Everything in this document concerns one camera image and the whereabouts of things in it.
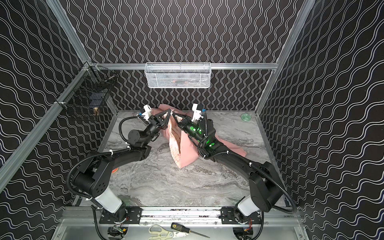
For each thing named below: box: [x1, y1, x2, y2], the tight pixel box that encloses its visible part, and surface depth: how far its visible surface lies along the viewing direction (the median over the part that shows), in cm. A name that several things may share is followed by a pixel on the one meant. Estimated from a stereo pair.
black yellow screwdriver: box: [170, 222, 211, 239], surface depth 71 cm
